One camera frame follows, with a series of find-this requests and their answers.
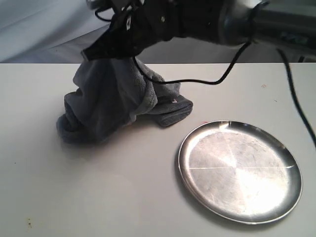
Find round steel plate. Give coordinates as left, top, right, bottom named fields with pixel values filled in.
left=178, top=120, right=303, bottom=225

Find grey fleece towel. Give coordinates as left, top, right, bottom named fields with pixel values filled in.
left=56, top=58, right=193, bottom=145

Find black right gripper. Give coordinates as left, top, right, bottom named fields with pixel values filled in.
left=81, top=0, right=181, bottom=61

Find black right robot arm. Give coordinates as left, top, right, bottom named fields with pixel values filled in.
left=82, top=0, right=316, bottom=61

